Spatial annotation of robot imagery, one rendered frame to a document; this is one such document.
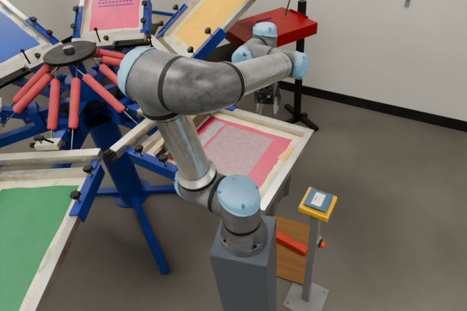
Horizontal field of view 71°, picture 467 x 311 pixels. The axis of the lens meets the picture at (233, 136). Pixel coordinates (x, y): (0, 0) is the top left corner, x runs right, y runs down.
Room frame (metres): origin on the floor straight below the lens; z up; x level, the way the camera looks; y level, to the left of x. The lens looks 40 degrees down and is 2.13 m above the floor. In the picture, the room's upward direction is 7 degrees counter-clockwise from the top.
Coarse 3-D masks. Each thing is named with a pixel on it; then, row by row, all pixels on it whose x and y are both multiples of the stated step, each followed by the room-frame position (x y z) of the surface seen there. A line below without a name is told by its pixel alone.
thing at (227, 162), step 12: (216, 144) 1.33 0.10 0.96; (216, 156) 1.24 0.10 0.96; (228, 156) 1.23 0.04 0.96; (240, 156) 1.22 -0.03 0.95; (216, 168) 1.15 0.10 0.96; (228, 168) 1.14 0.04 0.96; (240, 168) 1.13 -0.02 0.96; (252, 168) 1.12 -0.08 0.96; (264, 168) 1.12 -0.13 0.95; (264, 180) 1.04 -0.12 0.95
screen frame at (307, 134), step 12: (252, 120) 1.49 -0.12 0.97; (264, 120) 1.45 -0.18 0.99; (276, 120) 1.44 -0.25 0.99; (156, 132) 1.45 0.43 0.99; (288, 132) 1.36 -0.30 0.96; (300, 132) 1.32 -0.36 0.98; (312, 132) 1.30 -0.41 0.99; (144, 144) 1.36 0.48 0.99; (300, 144) 1.22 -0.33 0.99; (300, 156) 1.16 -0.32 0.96; (288, 168) 1.06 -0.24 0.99; (276, 180) 1.00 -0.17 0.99; (276, 192) 0.93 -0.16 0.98; (264, 204) 0.87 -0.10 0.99
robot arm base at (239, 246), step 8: (264, 224) 0.60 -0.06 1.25; (224, 232) 0.58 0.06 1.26; (232, 232) 0.55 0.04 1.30; (256, 232) 0.56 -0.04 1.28; (264, 232) 0.57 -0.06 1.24; (224, 240) 0.58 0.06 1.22; (232, 240) 0.55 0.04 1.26; (240, 240) 0.54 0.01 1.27; (248, 240) 0.54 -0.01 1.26; (256, 240) 0.55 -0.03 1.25; (264, 240) 0.56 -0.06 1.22; (224, 248) 0.56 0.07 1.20; (232, 248) 0.54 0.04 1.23; (240, 248) 0.53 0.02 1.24; (248, 248) 0.53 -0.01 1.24; (256, 248) 0.53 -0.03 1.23; (240, 256) 0.53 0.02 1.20; (248, 256) 0.52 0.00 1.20
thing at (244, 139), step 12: (228, 132) 1.42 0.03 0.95; (240, 132) 1.41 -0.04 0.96; (252, 132) 1.40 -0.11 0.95; (264, 132) 1.39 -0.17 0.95; (228, 144) 1.32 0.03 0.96; (240, 144) 1.31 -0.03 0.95; (252, 144) 1.30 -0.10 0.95; (264, 144) 1.29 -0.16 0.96; (276, 144) 1.28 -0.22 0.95; (288, 144) 1.26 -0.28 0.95; (252, 156) 1.21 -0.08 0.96; (264, 156) 1.20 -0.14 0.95; (276, 156) 1.19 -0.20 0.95
